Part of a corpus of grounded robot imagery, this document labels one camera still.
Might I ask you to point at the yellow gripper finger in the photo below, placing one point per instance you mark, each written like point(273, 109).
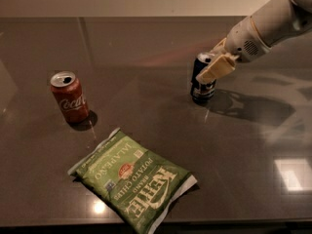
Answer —
point(219, 48)
point(220, 66)

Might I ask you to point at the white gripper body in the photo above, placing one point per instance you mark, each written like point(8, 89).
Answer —
point(244, 43)

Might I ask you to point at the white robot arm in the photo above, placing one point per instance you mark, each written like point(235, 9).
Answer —
point(279, 20)

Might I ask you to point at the green jalapeno chip bag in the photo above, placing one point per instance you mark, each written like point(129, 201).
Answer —
point(136, 183)

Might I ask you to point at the red coca-cola can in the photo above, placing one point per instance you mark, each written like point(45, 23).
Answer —
point(67, 90)

